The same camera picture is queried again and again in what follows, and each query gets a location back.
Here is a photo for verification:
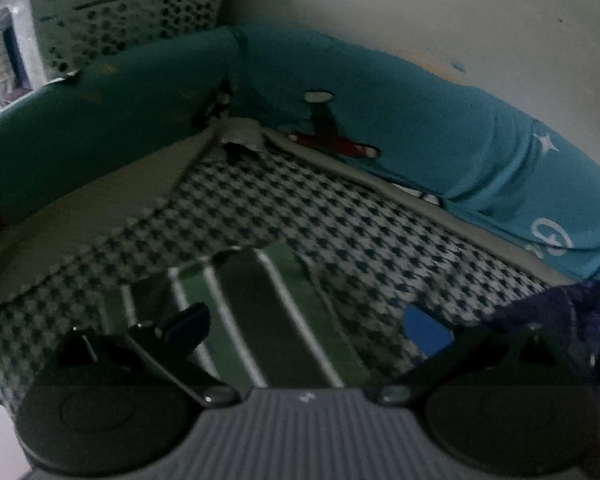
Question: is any perforated plastic basket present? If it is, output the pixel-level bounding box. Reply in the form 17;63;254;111
19;0;237;82

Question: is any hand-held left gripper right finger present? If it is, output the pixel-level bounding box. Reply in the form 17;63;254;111
375;305;577;407

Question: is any houndstooth mattress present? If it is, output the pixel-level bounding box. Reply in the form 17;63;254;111
0;119;583;413

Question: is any blue printed bed bumper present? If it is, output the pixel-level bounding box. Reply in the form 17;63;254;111
229;21;600;283

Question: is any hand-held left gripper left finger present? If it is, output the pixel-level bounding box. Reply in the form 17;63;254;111
51;302;242;407

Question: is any purple floral garment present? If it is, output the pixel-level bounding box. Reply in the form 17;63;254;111
480;279;600;392

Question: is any green striped garment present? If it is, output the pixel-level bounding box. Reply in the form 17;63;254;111
99;241;377;392

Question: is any shiny plastic bag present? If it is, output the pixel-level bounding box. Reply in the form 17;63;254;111
0;0;47;111

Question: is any dark teal bed bumper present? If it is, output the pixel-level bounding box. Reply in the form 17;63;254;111
0;26;243;223

